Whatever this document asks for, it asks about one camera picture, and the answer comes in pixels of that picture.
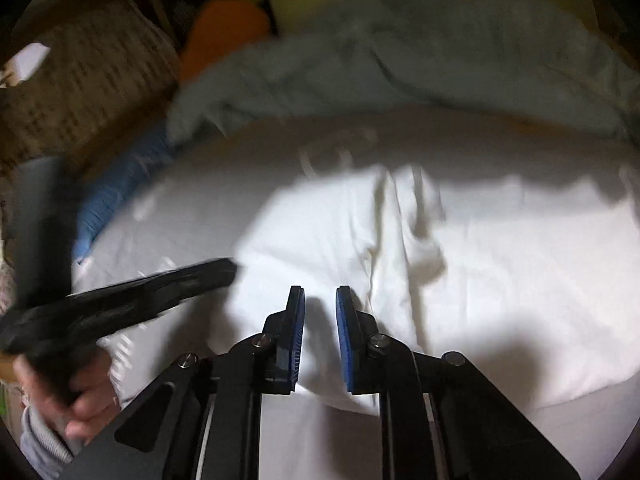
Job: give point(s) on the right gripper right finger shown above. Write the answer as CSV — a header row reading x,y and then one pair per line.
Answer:
x,y
355,329

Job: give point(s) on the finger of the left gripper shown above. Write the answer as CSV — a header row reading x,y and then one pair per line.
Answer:
x,y
160,304
204,276

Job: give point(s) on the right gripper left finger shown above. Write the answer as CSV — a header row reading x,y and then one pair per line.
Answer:
x,y
286,330

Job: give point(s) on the white t-shirt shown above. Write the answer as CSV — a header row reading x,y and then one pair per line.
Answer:
x,y
538,286

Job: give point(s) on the blue patterned pillow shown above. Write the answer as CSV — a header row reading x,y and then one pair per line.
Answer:
x,y
112,189

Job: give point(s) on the woven wicker basket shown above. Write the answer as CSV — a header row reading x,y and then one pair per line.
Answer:
x,y
100,66

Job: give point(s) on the orange carrot plush toy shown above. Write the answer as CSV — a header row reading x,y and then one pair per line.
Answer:
x,y
221,28

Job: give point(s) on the light blue crumpled blanket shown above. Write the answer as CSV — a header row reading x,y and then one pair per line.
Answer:
x,y
517,57

